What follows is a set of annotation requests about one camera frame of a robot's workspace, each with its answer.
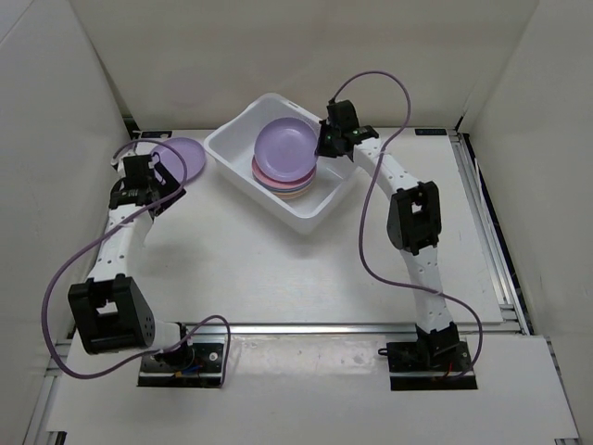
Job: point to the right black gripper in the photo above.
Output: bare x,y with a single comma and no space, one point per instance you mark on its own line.
322,149

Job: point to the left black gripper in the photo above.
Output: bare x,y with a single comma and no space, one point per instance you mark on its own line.
170,183

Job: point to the purple plate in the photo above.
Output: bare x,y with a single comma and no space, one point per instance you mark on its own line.
192,153
285,149

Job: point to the pink plate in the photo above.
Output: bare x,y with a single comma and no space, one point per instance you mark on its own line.
281,184
301,194

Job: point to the blue plate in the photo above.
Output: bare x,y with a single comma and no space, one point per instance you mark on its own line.
290,193
290,188

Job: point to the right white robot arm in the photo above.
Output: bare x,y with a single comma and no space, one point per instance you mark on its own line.
413,222

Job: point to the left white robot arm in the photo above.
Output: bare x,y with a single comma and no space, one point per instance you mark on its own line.
109,308

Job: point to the white plastic bin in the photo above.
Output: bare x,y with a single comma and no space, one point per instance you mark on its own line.
232,147

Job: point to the white table board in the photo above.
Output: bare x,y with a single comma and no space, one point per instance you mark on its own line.
218,252

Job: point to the black logo sticker right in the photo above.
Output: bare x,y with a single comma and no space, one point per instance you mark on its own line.
430,132

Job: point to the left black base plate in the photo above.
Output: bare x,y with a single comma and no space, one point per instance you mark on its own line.
198,365

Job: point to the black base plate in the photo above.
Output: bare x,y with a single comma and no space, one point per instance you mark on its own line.
408,373
198,365

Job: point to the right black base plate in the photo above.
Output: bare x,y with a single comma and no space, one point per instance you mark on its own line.
408,373

